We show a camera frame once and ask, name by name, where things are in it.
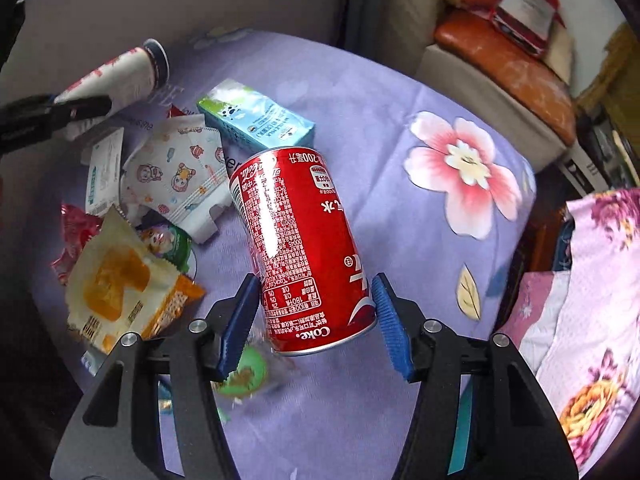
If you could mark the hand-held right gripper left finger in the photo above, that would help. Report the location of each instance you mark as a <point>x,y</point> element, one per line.
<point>239,322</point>

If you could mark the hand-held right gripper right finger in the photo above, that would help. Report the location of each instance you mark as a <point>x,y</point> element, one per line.
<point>392,327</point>

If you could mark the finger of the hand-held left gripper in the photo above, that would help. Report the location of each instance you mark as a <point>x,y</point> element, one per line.
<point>65,107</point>

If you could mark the white bottle with dark cap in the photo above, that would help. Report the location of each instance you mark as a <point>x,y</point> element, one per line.
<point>125,75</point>

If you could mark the red soda can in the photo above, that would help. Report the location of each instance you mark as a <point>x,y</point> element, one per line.
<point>290,240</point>

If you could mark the teal bin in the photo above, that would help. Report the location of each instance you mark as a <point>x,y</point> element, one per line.
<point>461,430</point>

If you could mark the cartoon printed face mask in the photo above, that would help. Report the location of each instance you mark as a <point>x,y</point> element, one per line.
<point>175,175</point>

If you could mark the round green wrapper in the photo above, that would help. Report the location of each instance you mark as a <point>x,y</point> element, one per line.
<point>252,370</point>

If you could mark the purple floral bedsheet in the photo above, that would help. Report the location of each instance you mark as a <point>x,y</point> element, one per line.
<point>410,260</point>

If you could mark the white green medicine packet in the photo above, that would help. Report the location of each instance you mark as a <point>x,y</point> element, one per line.
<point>105,170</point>

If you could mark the green cartoon wrapper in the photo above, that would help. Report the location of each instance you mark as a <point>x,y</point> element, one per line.
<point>172,247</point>

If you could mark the blue foil wrapper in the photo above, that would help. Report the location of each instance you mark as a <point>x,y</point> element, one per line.
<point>166,400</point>

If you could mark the red candy wrapper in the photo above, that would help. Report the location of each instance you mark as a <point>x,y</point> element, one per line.
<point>75,232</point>

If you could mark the yellow snack wrapper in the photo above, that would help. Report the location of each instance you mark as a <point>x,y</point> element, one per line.
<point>115,280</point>

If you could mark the blue green milk carton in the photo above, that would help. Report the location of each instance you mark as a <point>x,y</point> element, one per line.
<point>250,115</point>

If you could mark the pink floral blanket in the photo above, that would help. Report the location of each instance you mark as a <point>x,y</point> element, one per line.
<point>595,310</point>

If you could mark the beige sofa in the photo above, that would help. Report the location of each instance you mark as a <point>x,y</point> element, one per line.
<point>450,75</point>

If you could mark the dark shelf unit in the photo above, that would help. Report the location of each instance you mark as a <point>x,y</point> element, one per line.
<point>600,145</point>

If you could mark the orange leather cushion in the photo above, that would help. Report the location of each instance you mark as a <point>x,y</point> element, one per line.
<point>520,80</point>

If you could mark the red box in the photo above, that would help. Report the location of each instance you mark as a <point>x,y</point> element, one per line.
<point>525,10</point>

